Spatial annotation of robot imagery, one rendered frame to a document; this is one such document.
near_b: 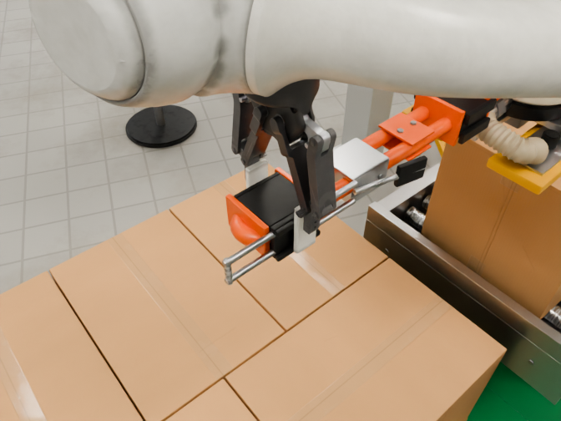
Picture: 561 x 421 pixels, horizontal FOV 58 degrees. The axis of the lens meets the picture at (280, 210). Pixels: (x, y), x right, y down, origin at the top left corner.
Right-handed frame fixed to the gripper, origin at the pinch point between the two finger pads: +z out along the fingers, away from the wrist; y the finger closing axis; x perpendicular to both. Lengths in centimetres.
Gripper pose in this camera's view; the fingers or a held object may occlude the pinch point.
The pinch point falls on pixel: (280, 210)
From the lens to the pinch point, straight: 61.1
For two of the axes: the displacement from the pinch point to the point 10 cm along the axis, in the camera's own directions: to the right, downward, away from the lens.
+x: -7.7, 4.5, -4.6
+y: -6.4, -5.4, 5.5
